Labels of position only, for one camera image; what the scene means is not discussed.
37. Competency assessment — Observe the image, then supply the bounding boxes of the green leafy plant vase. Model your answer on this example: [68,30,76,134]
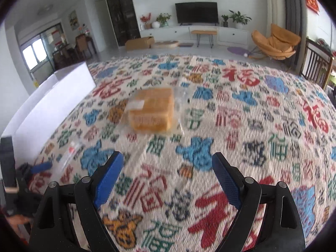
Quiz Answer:
[156,13,171,27]

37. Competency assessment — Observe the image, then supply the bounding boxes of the brown cardboard box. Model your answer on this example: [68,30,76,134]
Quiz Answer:
[125,37,155,51]

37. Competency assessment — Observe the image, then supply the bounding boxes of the green potted plant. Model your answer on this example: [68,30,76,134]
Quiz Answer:
[229,10,252,30]

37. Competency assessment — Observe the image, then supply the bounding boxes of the dark wooden chair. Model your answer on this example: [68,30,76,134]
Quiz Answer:
[299,38,335,90]

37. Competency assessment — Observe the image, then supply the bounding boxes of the black tall cabinet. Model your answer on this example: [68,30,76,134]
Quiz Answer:
[106,0,140,46]

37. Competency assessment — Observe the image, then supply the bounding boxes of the green snack packet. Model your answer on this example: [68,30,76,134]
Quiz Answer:
[58,139,84,170]

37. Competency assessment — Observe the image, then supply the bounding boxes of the orange lounge chair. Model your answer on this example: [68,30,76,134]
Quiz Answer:
[251,23,301,60]

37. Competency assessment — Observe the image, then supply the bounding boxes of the white tv cabinet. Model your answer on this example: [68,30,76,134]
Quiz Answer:
[140,25,251,48]

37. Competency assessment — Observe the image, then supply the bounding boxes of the red flower vase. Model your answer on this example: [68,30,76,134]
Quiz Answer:
[140,13,151,30]

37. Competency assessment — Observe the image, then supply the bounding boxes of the wooden bench hairpin legs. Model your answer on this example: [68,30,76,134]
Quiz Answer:
[190,30,219,49]

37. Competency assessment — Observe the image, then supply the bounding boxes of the black flat television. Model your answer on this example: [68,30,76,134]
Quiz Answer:
[175,2,219,25]

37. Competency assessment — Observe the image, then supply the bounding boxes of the bagged yellow sponge cake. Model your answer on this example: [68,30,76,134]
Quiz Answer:
[116,87,192,135]

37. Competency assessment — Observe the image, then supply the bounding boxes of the patterned woven tablecloth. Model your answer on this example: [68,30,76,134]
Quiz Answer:
[37,55,335,251]

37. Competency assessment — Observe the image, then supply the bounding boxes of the dining table with chairs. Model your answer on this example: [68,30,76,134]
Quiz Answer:
[52,34,97,70]

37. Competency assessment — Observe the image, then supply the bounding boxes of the person's left hand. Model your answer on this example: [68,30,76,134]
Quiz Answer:
[6,214,32,226]

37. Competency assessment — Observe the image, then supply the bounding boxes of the white cardboard storage box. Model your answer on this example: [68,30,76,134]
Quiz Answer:
[2,62,96,165]

